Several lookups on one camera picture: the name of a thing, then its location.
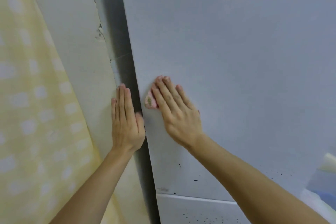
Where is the person's left hand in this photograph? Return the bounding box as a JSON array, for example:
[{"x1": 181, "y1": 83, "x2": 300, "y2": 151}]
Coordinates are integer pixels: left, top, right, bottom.
[{"x1": 111, "y1": 84, "x2": 146, "y2": 153}]

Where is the person's right hand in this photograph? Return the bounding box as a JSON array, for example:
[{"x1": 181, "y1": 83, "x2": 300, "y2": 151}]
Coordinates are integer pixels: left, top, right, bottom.
[{"x1": 151, "y1": 75, "x2": 206, "y2": 151}]

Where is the pink cleaning cloth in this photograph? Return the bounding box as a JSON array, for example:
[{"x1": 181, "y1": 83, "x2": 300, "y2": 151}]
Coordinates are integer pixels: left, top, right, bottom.
[{"x1": 145, "y1": 89, "x2": 160, "y2": 110}]

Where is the person's left forearm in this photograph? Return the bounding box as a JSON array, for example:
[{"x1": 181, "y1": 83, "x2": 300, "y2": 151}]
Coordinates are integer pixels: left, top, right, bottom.
[{"x1": 48, "y1": 145, "x2": 137, "y2": 224}]

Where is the person's right forearm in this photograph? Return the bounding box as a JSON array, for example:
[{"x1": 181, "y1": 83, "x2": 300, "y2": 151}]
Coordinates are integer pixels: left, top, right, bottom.
[{"x1": 187, "y1": 133, "x2": 332, "y2": 224}]

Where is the white refrigerator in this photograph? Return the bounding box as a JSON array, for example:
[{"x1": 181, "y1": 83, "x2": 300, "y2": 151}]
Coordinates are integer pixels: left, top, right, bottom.
[{"x1": 87, "y1": 0, "x2": 336, "y2": 224}]

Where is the yellow patterned curtain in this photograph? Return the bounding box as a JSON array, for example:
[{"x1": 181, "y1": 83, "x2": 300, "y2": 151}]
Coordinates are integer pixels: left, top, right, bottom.
[{"x1": 0, "y1": 0, "x2": 127, "y2": 224}]

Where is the pale yellow sponge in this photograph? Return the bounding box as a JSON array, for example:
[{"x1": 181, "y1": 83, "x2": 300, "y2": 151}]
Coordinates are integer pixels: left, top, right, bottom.
[{"x1": 318, "y1": 153, "x2": 336, "y2": 173}]

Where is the translucent blue plastic container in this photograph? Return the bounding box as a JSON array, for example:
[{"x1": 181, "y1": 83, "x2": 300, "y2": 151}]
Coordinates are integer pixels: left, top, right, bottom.
[{"x1": 299, "y1": 170, "x2": 336, "y2": 207}]

